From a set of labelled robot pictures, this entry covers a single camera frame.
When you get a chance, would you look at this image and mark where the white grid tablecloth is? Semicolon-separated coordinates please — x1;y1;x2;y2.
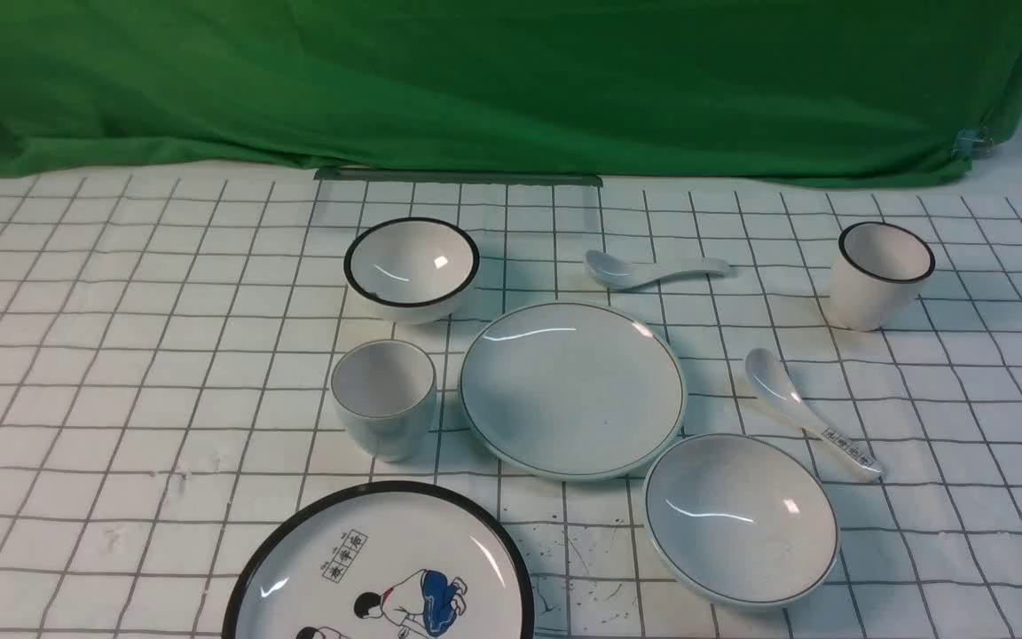
0;171;1022;638

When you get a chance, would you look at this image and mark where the plain white ceramic spoon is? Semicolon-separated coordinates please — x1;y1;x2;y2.
584;249;731;290

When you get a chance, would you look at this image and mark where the metal binder clip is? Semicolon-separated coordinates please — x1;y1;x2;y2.
953;127;994;159

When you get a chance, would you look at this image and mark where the black-rimmed white cup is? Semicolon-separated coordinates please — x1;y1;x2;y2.
824;221;936;332

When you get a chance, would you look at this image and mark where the white spoon with label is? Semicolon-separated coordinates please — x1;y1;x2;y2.
743;348;885;482

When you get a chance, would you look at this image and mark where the black-rimmed illustrated plate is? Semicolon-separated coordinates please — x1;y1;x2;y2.
222;480;536;638

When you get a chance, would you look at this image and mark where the pale green flat plate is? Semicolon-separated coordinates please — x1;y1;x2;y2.
458;302;688;482

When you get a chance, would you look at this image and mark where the black-rimmed white bowl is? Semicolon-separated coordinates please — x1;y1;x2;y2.
343;216;480;325

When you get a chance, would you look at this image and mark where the green backdrop cloth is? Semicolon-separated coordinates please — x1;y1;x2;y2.
0;1;1022;189

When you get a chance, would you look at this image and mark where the pale green shallow bowl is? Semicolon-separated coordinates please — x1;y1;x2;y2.
642;433;840;608

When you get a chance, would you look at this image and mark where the pale green rimmed cup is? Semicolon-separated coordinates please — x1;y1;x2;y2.
330;339;437;462

